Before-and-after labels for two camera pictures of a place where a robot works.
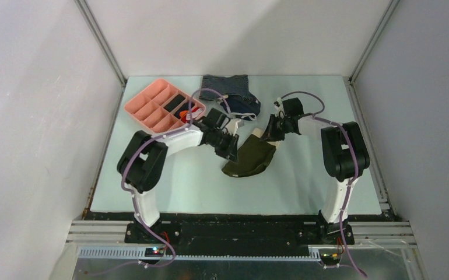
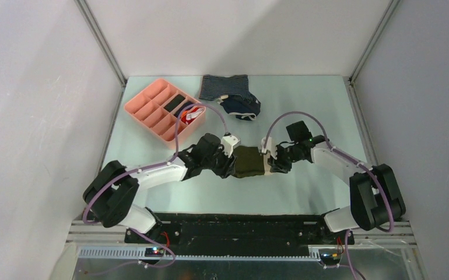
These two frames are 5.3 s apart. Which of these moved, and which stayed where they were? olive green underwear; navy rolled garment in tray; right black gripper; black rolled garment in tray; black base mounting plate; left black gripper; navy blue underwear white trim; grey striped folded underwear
Moved: left black gripper; right black gripper; olive green underwear
Stayed: navy rolled garment in tray; grey striped folded underwear; navy blue underwear white trim; black base mounting plate; black rolled garment in tray
